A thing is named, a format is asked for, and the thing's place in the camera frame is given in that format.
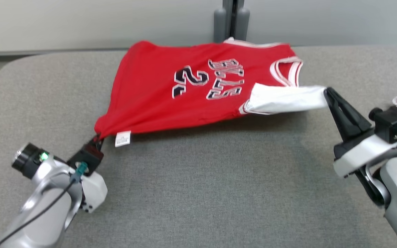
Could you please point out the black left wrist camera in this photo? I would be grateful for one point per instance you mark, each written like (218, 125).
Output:
(86, 156)

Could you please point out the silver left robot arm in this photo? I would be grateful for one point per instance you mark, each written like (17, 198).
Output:
(47, 206)

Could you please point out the red basketball jersey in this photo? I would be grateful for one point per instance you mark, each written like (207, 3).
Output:
(150, 96)

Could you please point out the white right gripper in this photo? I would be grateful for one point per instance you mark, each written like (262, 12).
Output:
(360, 155)

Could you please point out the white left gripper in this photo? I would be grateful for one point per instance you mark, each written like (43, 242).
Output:
(95, 193)

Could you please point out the grey double partition post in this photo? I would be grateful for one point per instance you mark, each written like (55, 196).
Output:
(220, 24)

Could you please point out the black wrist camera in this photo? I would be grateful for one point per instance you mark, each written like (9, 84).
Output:
(86, 156)
(391, 124)

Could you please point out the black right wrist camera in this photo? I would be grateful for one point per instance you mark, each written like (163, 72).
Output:
(391, 124)

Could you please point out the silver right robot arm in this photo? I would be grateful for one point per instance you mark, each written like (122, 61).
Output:
(395, 193)

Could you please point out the grey fabric sofa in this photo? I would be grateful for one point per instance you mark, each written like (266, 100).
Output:
(219, 189)

